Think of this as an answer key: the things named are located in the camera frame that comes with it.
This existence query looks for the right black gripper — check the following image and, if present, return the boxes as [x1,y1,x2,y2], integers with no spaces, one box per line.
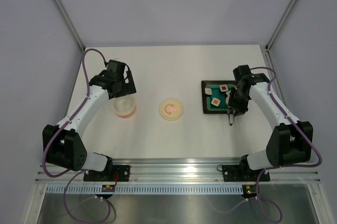
[226,87,250,116]

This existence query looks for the pink handled metal tongs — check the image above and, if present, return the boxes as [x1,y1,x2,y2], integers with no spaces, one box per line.
[227,111,235,126]

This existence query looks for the pink round lunch box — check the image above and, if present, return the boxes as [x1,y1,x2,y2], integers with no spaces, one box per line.
[113,96,136,118]

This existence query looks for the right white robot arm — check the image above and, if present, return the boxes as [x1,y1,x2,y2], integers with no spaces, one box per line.
[227,73,313,180]

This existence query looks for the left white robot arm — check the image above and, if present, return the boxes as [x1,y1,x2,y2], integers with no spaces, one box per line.
[42,65,136,181]

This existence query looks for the green centre sushi piece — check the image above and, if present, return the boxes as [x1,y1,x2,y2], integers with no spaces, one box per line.
[225,93,230,105]

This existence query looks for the red centre sushi piece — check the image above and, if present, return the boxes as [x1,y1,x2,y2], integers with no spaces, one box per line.
[219,84,229,92]

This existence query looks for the orange centre sushi piece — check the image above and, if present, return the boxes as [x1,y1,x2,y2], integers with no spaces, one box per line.
[211,98,221,107]

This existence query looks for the black and teal square plate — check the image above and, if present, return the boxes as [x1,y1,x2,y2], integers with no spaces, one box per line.
[201,80,236,114]

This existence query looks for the white sushi piece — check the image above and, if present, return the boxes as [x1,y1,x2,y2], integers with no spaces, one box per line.
[204,88,212,95]

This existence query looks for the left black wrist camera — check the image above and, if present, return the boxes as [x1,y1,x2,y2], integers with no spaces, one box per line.
[105,60,126,76]

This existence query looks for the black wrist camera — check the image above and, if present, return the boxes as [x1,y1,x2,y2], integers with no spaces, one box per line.
[105,60,126,76]
[233,65,252,82]

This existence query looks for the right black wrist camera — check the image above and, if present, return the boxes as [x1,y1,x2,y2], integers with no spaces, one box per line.
[233,65,252,82]

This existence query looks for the right side aluminium rail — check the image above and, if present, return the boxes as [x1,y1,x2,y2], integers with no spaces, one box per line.
[259,45,306,163]

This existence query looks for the aluminium rail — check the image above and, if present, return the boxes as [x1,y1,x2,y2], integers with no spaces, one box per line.
[259,45,306,163]
[35,157,321,184]

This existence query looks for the cream lid with pink handle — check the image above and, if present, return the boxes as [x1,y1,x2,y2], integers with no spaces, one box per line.
[160,99,183,121]

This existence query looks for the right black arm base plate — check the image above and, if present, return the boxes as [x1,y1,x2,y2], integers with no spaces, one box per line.
[220,164,261,182]

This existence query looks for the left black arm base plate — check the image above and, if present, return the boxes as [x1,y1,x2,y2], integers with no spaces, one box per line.
[83,164,131,182]

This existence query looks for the aluminium front rail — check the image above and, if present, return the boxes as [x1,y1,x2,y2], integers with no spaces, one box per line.
[35,157,321,184]

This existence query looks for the left aluminium frame post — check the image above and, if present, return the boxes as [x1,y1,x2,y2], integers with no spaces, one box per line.
[52,0,85,52]

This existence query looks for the aluminium frame post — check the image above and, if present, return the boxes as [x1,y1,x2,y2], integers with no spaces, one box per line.
[265,0,300,52]
[52,0,85,52]

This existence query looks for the white slotted cable duct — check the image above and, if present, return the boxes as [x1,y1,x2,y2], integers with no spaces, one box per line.
[46,184,244,195]

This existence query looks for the right aluminium frame post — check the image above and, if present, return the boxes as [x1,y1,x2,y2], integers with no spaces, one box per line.
[265,0,300,52]

